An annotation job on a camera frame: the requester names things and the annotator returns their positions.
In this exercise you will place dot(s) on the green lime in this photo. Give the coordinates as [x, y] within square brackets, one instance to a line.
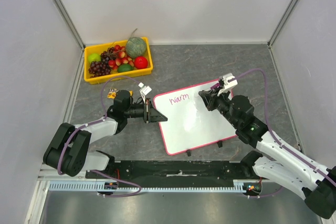
[124, 68]

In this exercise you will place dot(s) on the red apple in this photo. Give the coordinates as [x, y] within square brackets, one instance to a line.
[140, 62]

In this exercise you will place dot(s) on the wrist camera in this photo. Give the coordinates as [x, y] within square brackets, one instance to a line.
[226, 83]
[144, 90]

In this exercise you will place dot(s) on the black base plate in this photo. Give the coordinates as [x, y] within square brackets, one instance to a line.
[136, 169]

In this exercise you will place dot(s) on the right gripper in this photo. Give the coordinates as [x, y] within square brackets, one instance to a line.
[212, 98]

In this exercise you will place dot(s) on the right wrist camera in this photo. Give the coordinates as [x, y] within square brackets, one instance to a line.
[226, 83]

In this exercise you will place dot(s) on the yellow plastic bin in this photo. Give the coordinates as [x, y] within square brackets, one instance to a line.
[102, 50]

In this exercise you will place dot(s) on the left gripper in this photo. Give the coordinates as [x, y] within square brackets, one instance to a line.
[150, 114]

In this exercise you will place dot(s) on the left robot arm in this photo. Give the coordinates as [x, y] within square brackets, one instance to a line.
[68, 151]

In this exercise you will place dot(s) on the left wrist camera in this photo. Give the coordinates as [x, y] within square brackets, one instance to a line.
[144, 90]

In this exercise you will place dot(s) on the yellow snack packet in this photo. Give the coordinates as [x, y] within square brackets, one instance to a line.
[112, 93]

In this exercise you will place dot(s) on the dark purple grape bunch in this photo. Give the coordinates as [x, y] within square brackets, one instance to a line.
[98, 68]

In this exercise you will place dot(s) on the green apple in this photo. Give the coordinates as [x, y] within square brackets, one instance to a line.
[94, 57]

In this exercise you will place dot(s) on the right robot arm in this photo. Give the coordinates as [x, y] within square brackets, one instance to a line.
[274, 158]

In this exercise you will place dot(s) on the green netted melon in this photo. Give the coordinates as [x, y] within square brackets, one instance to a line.
[135, 47]

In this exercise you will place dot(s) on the pink framed whiteboard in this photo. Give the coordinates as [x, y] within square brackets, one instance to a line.
[189, 124]

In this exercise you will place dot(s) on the white pink marker pen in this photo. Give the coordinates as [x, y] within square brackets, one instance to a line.
[206, 85]

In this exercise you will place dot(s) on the light blue cable duct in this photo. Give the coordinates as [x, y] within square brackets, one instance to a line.
[103, 185]

